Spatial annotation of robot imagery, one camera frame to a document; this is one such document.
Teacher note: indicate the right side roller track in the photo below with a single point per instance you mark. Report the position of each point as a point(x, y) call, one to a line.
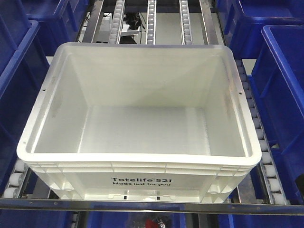
point(266, 168)

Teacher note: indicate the white plastic Totelife tote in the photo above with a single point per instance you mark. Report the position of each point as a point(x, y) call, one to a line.
point(142, 122)

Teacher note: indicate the blue bin right far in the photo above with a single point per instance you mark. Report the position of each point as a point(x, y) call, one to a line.
point(242, 22)

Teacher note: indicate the far right roller track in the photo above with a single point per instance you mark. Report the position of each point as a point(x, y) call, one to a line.
point(186, 34)

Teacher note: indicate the far left roller track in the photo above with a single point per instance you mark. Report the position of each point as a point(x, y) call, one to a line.
point(117, 22)

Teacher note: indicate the blue bin left near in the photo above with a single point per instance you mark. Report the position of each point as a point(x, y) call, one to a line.
point(20, 84)

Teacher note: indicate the blue bin left far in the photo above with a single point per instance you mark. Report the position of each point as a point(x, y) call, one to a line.
point(59, 22)

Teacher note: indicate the metal shelf front rail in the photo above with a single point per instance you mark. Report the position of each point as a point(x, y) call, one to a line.
point(137, 206)

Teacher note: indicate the left side roller track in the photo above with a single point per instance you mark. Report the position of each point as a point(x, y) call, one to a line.
point(16, 180)

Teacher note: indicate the far middle roller track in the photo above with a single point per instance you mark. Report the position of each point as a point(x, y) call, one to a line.
point(151, 23)

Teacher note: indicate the black device behind shelf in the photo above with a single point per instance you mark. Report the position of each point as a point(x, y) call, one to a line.
point(134, 25)

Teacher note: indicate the red object in lower bin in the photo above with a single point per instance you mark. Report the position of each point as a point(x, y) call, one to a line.
point(157, 223)

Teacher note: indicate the blue bin right near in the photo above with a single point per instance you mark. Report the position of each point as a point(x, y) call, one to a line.
point(277, 81)

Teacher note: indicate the blue bin lower shelf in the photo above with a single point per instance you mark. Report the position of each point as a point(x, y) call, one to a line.
point(133, 219)

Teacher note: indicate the blue bin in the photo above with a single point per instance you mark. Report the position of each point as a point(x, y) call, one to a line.
point(277, 81)
point(59, 22)
point(242, 22)
point(20, 84)

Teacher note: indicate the roller track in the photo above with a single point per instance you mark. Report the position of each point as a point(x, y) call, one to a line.
point(117, 22)
point(266, 168)
point(16, 180)
point(151, 23)
point(186, 34)

